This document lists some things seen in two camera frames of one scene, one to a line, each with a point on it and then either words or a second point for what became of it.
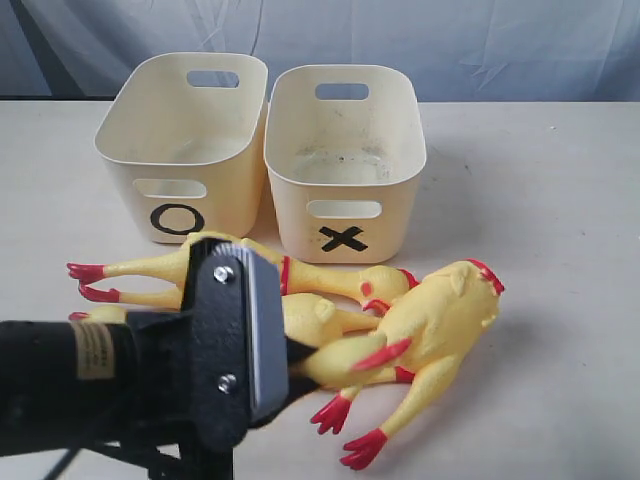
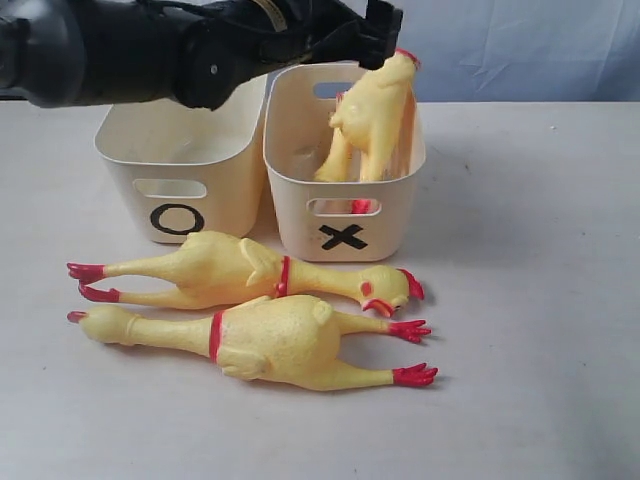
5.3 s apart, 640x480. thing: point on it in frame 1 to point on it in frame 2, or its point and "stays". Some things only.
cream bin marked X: [344, 146] stays
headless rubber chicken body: [441, 312] to [377, 115]
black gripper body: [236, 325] to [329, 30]
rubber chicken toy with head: [373, 286] stays
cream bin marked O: [179, 139] stays
